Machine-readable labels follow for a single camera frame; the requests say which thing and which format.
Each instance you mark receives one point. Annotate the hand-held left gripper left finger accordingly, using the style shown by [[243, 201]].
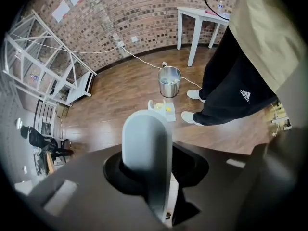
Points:
[[96, 196]]

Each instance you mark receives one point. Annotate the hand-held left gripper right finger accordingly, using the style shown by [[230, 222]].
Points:
[[228, 191]]

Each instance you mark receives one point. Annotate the metal trash bin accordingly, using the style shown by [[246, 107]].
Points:
[[168, 89]]

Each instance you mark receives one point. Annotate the black chair with dark coat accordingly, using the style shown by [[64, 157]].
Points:
[[41, 141]]

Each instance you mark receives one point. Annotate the person's left white shoe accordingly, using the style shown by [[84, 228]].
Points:
[[188, 117]]

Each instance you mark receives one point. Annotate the person's white shoe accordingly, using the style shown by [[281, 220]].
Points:
[[188, 117], [194, 95]]

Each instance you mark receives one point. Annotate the white power strip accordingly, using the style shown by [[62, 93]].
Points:
[[281, 119]]

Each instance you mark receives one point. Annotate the brown cardboard box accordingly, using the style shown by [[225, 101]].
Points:
[[62, 110]]

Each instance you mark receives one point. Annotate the person's right white shoe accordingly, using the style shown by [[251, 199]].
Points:
[[194, 95]]

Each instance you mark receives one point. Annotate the person's black trousers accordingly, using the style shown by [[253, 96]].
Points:
[[231, 85]]

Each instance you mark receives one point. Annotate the white and yellow box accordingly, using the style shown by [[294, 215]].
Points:
[[164, 106]]

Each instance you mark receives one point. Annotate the mixed rubbish pile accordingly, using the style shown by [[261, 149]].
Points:
[[170, 81]]

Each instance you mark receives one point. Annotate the white metal shelf rack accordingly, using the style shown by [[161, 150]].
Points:
[[48, 64]]

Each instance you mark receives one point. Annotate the person's beige shirt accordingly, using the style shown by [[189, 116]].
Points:
[[269, 32]]

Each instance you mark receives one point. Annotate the white rectangular table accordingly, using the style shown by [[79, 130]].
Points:
[[197, 16]]

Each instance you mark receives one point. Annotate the red cloth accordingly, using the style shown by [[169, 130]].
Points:
[[209, 12]]

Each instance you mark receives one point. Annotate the clear water bottle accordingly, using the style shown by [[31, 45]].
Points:
[[220, 8]]

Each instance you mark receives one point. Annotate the white wall outlet with plug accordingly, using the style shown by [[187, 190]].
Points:
[[121, 44]]

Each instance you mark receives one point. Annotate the white blank wall outlet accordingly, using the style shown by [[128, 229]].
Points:
[[135, 39]]

